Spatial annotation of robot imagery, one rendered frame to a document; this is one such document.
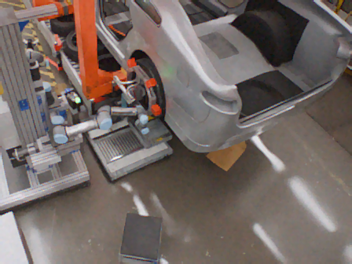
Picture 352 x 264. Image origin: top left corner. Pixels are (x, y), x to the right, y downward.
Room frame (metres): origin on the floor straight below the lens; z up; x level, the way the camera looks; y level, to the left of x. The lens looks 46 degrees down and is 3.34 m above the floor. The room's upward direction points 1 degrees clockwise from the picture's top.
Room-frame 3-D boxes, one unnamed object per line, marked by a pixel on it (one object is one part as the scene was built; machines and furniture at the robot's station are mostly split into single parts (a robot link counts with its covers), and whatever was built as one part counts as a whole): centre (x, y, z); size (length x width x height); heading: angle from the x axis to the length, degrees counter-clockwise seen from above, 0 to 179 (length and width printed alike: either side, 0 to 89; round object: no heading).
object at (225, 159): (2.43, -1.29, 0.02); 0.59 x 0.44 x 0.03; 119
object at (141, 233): (1.23, -0.19, 0.17); 0.43 x 0.36 x 0.34; 171
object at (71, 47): (4.06, 0.56, 0.39); 0.66 x 0.66 x 0.24
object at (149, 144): (2.68, -0.31, 0.13); 0.50 x 0.36 x 0.10; 29
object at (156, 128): (2.68, -0.31, 0.32); 0.40 x 0.30 x 0.28; 29
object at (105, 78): (3.03, 0.11, 0.69); 0.52 x 0.17 x 0.35; 119
